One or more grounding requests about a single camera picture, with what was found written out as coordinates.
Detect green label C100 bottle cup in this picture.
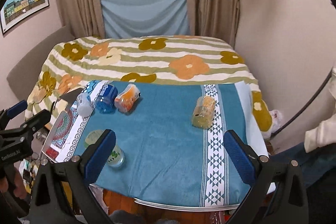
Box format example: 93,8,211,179
84,130,125,168

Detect white sleeve forearm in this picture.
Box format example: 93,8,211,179
303,66,336,154

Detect blue label bottle cup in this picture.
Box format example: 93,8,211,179
95,83,118,114

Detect small orange label bottle cup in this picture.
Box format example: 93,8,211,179
114,84,141,113

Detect orange label clear bottle cup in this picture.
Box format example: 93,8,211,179
191,96,215,129

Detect white tray with mandala mat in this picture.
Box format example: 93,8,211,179
42,107,78,162

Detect white plush toy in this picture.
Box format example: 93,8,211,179
261,110,284,140

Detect white cap small bottle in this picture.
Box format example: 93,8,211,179
76,92,93,118

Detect teal patterned cloth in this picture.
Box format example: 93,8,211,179
55,80,251,208

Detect grey upholstered headboard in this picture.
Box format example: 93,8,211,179
6,26,75,101

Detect floral striped bedspread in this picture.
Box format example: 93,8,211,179
25,35,273,134

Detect framed colourful houses picture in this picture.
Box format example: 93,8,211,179
1,0,50,35

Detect light blue hanging cloth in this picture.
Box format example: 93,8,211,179
100,0,190,39

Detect black curved cable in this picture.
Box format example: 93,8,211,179
270,69,334,135

